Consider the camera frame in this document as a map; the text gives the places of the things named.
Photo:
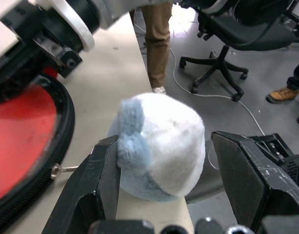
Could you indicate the red clear-window zip pouch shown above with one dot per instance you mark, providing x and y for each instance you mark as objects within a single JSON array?
[{"x": 64, "y": 122}]

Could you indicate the black metal equipment base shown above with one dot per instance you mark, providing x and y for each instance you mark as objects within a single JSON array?
[{"x": 281, "y": 151}]

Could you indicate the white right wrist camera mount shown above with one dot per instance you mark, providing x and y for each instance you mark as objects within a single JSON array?
[{"x": 84, "y": 34}]

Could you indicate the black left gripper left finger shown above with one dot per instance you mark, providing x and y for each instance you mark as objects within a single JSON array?
[{"x": 90, "y": 178}]

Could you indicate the person leg brown trousers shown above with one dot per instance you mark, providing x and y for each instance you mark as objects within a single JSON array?
[{"x": 157, "y": 48}]

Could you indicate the person leg tan boot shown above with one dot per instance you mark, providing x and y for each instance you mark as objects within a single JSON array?
[{"x": 283, "y": 95}]

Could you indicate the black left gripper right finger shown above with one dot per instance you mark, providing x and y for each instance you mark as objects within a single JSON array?
[{"x": 246, "y": 175}]

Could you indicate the black office chair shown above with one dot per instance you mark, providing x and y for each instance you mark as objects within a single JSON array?
[{"x": 249, "y": 34}]

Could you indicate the blue white plush ball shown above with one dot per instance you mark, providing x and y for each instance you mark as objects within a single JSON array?
[{"x": 164, "y": 146}]

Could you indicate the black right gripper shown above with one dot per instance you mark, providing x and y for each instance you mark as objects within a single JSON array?
[{"x": 46, "y": 34}]

